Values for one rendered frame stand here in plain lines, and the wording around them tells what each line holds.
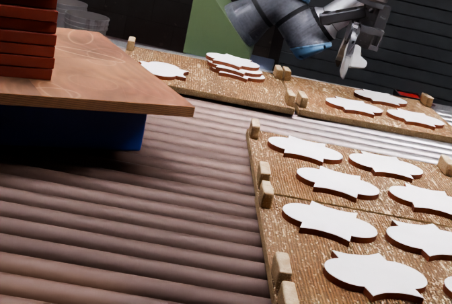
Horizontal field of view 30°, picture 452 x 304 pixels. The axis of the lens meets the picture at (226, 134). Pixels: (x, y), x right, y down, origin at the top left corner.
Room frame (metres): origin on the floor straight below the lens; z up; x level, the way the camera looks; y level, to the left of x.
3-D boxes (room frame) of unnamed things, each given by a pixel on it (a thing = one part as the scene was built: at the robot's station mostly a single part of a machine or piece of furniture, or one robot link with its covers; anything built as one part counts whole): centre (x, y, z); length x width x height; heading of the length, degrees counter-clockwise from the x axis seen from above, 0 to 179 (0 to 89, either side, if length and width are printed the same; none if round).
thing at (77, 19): (5.60, 1.08, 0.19); 0.30 x 0.30 x 0.37
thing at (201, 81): (2.02, 0.08, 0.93); 0.41 x 0.35 x 0.02; 96
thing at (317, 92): (2.08, -0.33, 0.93); 0.41 x 0.35 x 0.02; 98
